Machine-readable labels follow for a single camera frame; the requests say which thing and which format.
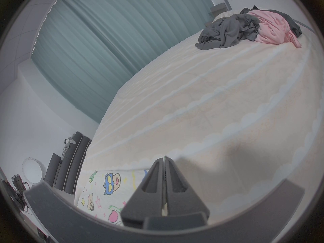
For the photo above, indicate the white printed pyjama top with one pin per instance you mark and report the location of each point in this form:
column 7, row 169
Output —
column 111, row 191

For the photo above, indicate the grey bedside table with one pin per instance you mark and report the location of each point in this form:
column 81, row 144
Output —
column 217, row 10

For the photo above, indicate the bed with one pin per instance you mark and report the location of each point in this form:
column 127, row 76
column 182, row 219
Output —
column 215, row 105

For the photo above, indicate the dark grey garment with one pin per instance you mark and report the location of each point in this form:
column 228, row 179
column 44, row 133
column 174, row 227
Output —
column 225, row 33

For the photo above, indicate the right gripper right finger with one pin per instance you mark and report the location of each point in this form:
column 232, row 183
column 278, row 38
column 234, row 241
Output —
column 184, row 199

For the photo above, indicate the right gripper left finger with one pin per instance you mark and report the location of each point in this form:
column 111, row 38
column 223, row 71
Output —
column 141, row 196

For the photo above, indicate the blue-green curtain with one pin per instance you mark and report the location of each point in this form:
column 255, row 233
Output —
column 114, row 47

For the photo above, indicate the pink garment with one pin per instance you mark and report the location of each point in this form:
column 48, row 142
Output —
column 272, row 26

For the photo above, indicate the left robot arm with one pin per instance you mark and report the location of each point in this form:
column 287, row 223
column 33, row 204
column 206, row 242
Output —
column 17, row 181

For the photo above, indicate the cream pillow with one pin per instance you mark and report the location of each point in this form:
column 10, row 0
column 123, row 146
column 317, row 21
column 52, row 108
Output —
column 222, row 15

